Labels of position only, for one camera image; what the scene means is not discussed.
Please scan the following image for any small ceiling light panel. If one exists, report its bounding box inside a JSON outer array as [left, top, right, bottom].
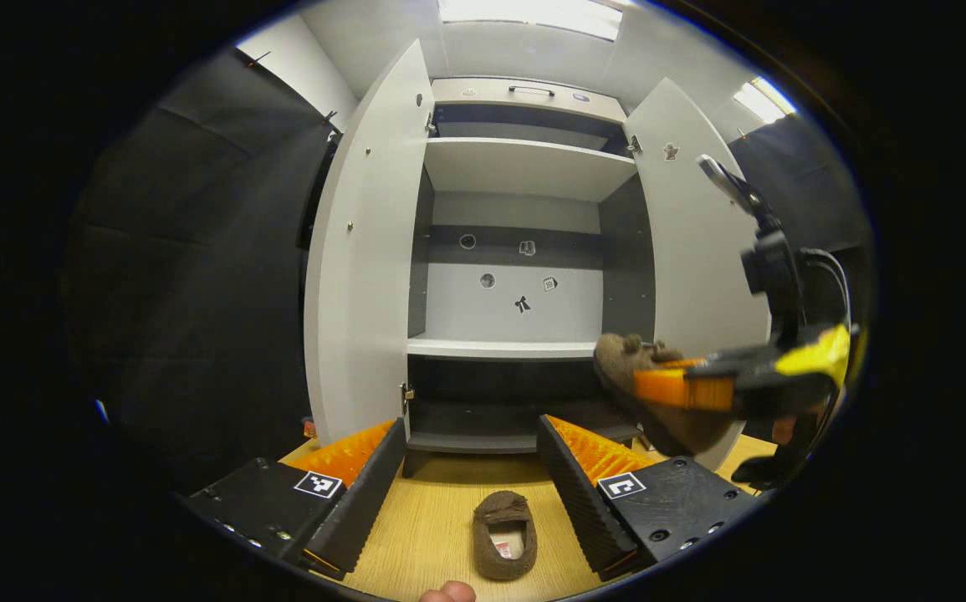
[[733, 77, 797, 126]]

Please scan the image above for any large ceiling light panel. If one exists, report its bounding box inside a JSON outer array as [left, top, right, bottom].
[[437, 0, 624, 41]]

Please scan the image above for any grey shoe cabinet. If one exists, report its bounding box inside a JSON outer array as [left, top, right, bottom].
[[406, 78, 657, 477]]

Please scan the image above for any grey cabinet drawer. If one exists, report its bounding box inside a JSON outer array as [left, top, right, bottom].
[[431, 78, 627, 124]]

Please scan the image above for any brown fuzzy shoe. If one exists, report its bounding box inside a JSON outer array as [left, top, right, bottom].
[[593, 333, 739, 457], [472, 491, 538, 582]]

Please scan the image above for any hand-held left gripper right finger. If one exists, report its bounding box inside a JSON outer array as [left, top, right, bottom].
[[537, 414, 764, 584]]

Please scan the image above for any grey cabinet door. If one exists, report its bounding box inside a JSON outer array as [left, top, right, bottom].
[[304, 39, 436, 448], [623, 78, 772, 473]]

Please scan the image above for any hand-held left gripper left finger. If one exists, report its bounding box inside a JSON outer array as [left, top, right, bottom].
[[186, 418, 408, 582]]

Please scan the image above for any black backdrop cloth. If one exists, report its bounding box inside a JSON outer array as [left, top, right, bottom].
[[64, 48, 872, 494]]

